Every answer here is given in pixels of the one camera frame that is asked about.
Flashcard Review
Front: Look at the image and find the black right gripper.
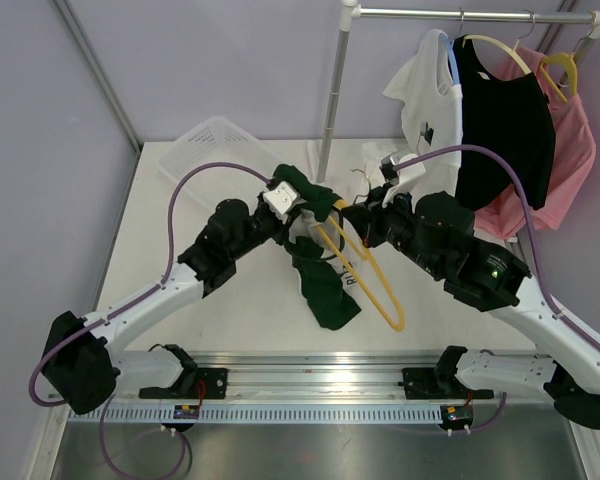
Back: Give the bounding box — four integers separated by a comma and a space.
345, 181, 445, 277

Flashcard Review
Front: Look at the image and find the yellow hanger with metal hook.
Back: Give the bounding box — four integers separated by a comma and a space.
310, 167, 407, 332

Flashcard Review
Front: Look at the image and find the green and white t shirt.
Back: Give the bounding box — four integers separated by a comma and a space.
270, 164, 361, 331

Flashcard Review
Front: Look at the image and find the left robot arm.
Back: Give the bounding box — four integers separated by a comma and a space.
41, 194, 298, 415

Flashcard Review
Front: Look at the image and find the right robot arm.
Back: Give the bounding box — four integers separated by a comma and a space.
342, 192, 600, 430

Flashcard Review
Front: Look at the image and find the white hanging t shirt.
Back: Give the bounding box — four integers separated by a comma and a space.
382, 28, 465, 166

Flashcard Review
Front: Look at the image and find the black hanging t shirt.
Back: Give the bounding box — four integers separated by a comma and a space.
453, 36, 556, 209

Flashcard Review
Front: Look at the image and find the blue hanger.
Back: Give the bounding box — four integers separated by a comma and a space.
440, 32, 461, 85

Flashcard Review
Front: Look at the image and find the pink hanging t shirt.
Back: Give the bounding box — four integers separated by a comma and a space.
475, 46, 596, 240

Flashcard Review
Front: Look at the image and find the cream hanger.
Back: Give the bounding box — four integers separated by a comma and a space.
460, 10, 534, 75

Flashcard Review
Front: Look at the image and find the yellow hanger on rack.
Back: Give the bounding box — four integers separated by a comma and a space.
539, 28, 598, 103

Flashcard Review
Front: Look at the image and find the white plastic perforated basket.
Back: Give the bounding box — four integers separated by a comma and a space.
157, 117, 284, 211

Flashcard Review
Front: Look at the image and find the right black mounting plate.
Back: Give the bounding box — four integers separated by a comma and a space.
400, 367, 495, 400

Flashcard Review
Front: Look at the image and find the black mounting plate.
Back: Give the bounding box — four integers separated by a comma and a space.
400, 367, 495, 400
139, 367, 229, 400

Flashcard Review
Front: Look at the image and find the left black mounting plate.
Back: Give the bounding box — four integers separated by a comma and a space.
139, 367, 229, 400

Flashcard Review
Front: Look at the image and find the metal clothes rack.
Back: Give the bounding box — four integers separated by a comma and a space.
307, 1, 600, 182

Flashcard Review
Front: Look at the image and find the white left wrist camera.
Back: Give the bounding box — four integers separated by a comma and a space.
263, 181, 301, 221

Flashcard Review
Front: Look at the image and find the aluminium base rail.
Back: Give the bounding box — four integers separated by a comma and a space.
54, 349, 589, 406

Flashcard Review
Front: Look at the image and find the white slotted cable duct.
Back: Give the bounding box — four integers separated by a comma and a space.
69, 402, 442, 425

